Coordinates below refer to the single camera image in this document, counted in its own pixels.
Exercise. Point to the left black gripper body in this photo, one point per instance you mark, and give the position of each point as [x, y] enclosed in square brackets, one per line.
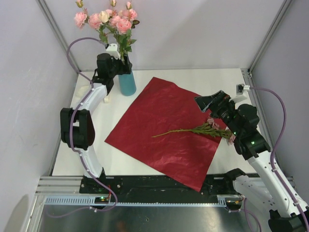
[119, 69]

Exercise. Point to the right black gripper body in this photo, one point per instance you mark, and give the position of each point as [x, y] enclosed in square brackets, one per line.
[225, 108]

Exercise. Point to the dark mauve rose stem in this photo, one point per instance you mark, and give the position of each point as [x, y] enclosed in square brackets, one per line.
[211, 128]

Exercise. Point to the pink rose stem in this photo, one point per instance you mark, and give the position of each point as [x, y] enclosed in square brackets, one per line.
[113, 26]
[82, 18]
[127, 24]

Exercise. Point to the dark red wrapping paper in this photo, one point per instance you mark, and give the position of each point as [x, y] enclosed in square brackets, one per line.
[160, 107]

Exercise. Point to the cream ribbon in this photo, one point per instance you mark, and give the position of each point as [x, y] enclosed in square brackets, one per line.
[89, 94]

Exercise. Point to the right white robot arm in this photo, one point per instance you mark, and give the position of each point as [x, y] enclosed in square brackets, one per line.
[288, 212]

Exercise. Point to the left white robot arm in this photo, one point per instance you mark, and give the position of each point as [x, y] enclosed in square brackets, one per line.
[77, 128]

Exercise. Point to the teal conical vase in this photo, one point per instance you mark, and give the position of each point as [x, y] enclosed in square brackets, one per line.
[127, 84]

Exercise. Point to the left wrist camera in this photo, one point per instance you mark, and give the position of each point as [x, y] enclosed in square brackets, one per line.
[112, 49]

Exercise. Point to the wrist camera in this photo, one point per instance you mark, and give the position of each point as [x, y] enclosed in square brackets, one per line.
[112, 49]
[241, 93]

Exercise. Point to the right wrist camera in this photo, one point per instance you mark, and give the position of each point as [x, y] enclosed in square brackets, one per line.
[241, 93]

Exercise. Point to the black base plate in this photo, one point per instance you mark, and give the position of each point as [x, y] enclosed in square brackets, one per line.
[161, 189]

